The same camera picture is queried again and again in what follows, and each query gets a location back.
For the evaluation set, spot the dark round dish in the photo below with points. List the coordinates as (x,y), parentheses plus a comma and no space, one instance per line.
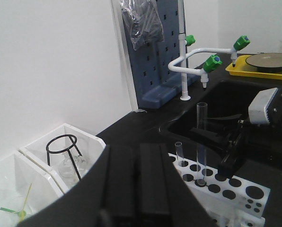
(266,62)

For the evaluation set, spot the blue-grey pegboard drying rack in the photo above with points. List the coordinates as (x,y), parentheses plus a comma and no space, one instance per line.
(154,83)

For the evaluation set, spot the green yellow stirrers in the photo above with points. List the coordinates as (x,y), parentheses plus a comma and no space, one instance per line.
(20,212)

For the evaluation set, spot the white test tube rack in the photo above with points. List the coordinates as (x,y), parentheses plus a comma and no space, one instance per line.
(234,202)

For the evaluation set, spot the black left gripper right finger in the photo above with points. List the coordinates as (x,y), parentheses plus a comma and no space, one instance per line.
(153,200)

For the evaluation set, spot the clear glass test tube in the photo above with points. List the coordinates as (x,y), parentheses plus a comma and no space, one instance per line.
(202,108)

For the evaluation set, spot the clear glass flask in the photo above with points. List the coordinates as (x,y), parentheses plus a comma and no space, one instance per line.
(67,171)

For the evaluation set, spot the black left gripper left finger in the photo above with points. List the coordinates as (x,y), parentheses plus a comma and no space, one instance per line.
(118,207)

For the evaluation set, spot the middle white storage bin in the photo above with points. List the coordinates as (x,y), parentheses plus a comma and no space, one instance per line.
(17,172)

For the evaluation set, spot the yellow plastic tray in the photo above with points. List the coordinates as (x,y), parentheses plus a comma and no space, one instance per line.
(244,70)

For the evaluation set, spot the plastic bag of pegs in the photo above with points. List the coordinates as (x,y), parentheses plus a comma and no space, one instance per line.
(142,21)

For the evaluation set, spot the black sink basin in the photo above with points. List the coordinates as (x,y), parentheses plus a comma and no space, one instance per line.
(225,99)

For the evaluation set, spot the right white storage bin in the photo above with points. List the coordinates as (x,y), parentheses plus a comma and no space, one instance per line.
(89,145)

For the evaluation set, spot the test tube in rack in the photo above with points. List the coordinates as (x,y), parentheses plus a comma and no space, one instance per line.
(179,153)

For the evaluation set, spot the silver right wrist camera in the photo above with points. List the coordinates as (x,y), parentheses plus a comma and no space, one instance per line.
(258,109)

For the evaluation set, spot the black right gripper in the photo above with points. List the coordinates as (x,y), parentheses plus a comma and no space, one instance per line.
(260,143)

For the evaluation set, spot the white lab faucet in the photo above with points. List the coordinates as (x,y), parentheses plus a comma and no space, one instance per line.
(211,64)

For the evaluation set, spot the black wire tripod stand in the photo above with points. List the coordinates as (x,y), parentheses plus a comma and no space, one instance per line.
(73,140)

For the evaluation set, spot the white storage bin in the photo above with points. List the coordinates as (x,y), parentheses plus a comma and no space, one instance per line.
(17,172)
(89,145)

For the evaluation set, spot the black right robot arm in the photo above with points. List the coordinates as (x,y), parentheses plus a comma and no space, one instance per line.
(274,114)

